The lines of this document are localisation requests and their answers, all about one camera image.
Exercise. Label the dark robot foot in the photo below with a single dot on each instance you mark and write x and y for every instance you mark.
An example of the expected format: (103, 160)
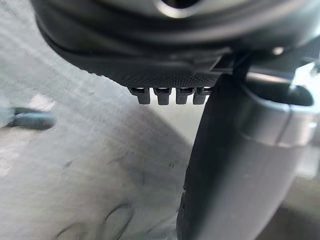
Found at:
(35, 120)

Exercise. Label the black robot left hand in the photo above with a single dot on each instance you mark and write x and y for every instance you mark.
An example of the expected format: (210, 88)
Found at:
(155, 50)

